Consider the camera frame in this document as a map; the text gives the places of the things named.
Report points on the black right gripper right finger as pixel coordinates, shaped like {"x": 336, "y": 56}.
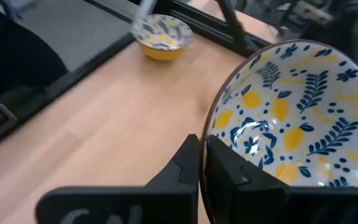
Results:
{"x": 228, "y": 186}

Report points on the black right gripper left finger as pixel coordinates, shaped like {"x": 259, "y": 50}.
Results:
{"x": 185, "y": 168}

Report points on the yellow floral ceramic bowl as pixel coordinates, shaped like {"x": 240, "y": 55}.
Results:
{"x": 291, "y": 109}
{"x": 163, "y": 34}

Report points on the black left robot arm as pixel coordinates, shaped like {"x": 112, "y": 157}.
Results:
{"x": 337, "y": 28}

